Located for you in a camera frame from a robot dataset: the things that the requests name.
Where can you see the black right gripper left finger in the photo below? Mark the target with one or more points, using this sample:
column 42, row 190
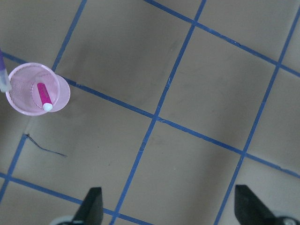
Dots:
column 91, row 210

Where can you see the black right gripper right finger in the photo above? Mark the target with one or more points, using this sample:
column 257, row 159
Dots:
column 249, row 209

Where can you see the pink highlighter pen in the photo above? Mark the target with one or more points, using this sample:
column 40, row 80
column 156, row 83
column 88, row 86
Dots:
column 44, row 97

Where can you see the purple highlighter pen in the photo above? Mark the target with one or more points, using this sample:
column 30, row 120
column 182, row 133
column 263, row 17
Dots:
column 4, row 79

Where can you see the pink mesh cup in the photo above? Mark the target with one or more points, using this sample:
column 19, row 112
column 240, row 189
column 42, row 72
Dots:
column 24, row 96

